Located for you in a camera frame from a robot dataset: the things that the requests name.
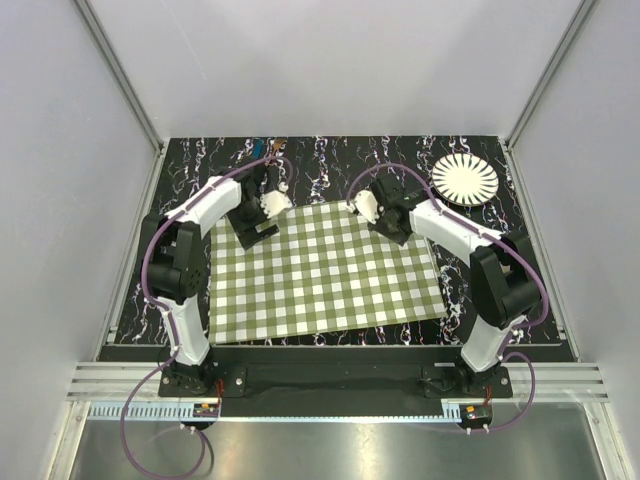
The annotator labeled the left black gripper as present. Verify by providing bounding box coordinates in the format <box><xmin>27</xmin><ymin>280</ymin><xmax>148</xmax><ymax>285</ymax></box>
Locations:
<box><xmin>227</xmin><ymin>193</ymin><xmax>278</xmax><ymax>250</ymax></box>

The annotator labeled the white blue striped plate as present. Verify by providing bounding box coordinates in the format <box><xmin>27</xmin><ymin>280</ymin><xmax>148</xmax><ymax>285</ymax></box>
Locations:
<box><xmin>432</xmin><ymin>153</ymin><xmax>499</xmax><ymax>207</ymax></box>

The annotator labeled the green checkered cloth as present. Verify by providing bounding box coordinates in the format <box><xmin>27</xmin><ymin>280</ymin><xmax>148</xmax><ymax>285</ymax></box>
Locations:
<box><xmin>209</xmin><ymin>202</ymin><xmax>446</xmax><ymax>344</ymax></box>

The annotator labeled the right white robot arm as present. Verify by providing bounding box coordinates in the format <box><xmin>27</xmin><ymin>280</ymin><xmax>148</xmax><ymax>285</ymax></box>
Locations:
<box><xmin>351</xmin><ymin>175</ymin><xmax>550</xmax><ymax>397</ymax></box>

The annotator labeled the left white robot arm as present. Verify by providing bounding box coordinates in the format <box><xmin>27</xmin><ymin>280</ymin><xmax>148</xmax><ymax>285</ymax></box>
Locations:
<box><xmin>136</xmin><ymin>158</ymin><xmax>291</xmax><ymax>396</ymax></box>

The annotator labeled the blue plastic knife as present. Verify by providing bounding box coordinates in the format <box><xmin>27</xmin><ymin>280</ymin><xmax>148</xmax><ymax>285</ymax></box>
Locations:
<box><xmin>252</xmin><ymin>139</ymin><xmax>264</xmax><ymax>159</ymax></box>

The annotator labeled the brown wooden fork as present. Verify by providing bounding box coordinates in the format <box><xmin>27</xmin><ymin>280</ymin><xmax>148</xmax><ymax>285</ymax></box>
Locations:
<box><xmin>269</xmin><ymin>138</ymin><xmax>287</xmax><ymax>156</ymax></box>

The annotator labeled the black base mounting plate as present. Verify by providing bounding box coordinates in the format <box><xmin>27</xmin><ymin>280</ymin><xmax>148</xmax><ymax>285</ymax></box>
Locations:
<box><xmin>159</xmin><ymin>346</ymin><xmax>513</xmax><ymax>399</ymax></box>

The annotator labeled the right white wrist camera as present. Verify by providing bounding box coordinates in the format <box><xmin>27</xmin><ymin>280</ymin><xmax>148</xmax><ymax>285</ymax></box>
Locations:
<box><xmin>346</xmin><ymin>190</ymin><xmax>380</xmax><ymax>224</ymax></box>

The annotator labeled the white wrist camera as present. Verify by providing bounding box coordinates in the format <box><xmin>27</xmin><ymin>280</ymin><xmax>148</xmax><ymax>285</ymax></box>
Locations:
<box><xmin>260</xmin><ymin>190</ymin><xmax>293</xmax><ymax>219</ymax></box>
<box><xmin>346</xmin><ymin>190</ymin><xmax>380</xmax><ymax>224</ymax></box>

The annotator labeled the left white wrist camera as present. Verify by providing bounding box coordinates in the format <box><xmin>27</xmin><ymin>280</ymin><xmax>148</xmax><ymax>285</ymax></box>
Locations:
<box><xmin>260</xmin><ymin>190</ymin><xmax>293</xmax><ymax>219</ymax></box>

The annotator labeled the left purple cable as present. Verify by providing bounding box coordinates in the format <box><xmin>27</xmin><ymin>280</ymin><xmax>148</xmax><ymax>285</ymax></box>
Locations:
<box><xmin>121</xmin><ymin>155</ymin><xmax>294</xmax><ymax>475</ymax></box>

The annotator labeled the purple cable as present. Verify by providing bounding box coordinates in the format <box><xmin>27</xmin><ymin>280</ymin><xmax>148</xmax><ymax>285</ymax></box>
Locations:
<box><xmin>121</xmin><ymin>155</ymin><xmax>294</xmax><ymax>475</ymax></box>
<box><xmin>345</xmin><ymin>163</ymin><xmax>550</xmax><ymax>435</ymax></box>

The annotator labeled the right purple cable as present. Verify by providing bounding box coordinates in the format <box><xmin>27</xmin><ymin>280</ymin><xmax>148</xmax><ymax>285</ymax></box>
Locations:
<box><xmin>345</xmin><ymin>163</ymin><xmax>550</xmax><ymax>435</ymax></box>

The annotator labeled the aluminium front rail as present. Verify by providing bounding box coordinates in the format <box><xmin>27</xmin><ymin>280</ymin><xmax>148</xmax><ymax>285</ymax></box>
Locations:
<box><xmin>68</xmin><ymin>362</ymin><xmax>608</xmax><ymax>423</ymax></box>

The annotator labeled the left aluminium frame post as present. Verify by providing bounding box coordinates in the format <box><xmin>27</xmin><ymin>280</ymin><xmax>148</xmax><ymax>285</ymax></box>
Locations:
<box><xmin>69</xmin><ymin>0</ymin><xmax>169</xmax><ymax>156</ymax></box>

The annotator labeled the aluminium frame post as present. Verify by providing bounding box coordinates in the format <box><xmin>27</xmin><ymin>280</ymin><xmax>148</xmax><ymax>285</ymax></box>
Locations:
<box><xmin>507</xmin><ymin>0</ymin><xmax>601</xmax><ymax>146</ymax></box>
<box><xmin>69</xmin><ymin>0</ymin><xmax>169</xmax><ymax>156</ymax></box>

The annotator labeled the right aluminium frame post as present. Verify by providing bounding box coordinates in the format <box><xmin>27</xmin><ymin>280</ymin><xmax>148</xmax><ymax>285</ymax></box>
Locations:
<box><xmin>507</xmin><ymin>0</ymin><xmax>601</xmax><ymax>146</ymax></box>

